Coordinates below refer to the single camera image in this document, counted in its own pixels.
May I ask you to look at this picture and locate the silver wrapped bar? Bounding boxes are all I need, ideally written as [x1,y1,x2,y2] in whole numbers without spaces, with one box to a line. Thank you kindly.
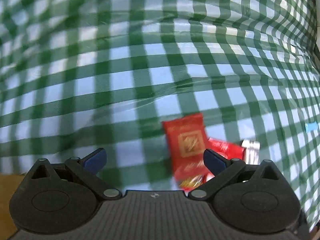
[241,140,260,165]

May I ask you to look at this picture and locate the red snack wrapper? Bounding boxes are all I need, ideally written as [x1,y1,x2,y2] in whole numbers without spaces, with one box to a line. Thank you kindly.
[203,138,245,182]

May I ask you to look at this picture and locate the green checkered sofa cover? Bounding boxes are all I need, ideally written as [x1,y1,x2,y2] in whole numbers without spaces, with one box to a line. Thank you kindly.
[1,0,319,226]

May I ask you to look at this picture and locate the red square snack packet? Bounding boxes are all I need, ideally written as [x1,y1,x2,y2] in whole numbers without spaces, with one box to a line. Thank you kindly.
[162,113,209,192]

